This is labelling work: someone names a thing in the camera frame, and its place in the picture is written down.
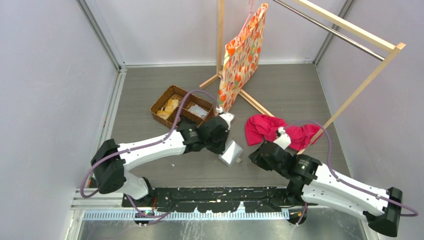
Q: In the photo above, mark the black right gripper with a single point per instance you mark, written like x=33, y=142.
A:
x=256, y=158

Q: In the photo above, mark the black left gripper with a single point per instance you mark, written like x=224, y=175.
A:
x=219, y=150

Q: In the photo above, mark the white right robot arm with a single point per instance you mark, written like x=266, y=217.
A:
x=310, y=181

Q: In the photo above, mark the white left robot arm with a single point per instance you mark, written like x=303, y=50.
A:
x=113, y=162

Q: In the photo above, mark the white VIP cards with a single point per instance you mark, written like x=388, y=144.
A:
x=198, y=111

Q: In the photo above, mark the gold VIP cards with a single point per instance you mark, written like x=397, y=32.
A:
x=166, y=111

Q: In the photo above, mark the pink cloth garment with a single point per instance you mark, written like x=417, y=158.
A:
x=260, y=127

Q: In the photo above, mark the brown woven divided basket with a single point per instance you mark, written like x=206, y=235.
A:
x=175, y=92

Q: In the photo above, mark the floral orange paper bag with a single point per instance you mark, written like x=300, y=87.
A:
x=241, y=58

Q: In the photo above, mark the wooden clothes rack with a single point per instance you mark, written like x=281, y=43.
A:
x=338, y=22

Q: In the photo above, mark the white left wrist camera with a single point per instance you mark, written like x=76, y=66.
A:
x=226, y=116

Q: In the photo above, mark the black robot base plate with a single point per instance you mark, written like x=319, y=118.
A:
x=260, y=199

